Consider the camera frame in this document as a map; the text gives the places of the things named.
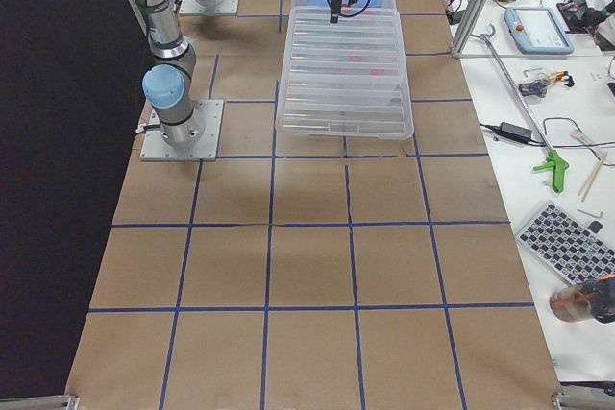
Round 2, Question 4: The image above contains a checkered calibration board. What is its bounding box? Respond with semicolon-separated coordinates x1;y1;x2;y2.
516;202;614;285

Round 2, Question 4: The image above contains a small allen key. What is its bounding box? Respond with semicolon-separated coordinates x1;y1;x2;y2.
577;208;603;220

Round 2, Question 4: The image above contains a long metal reacher grabber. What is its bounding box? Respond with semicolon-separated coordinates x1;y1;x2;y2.
472;23;569;193

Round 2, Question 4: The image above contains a clear plastic box lid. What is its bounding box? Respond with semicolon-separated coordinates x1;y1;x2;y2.
276;6;414;140

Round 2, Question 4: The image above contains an amber plastic bottle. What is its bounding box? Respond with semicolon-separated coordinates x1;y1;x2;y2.
549;275;614;324

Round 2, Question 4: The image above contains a teach pendant with screen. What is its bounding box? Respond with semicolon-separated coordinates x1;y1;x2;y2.
504;7;575;55

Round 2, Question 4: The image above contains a black power adapter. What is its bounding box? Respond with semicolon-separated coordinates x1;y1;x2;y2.
499;122;532;144

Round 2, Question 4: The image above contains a wooden chopsticks pair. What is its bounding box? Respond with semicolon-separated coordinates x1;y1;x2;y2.
578;153;608;202

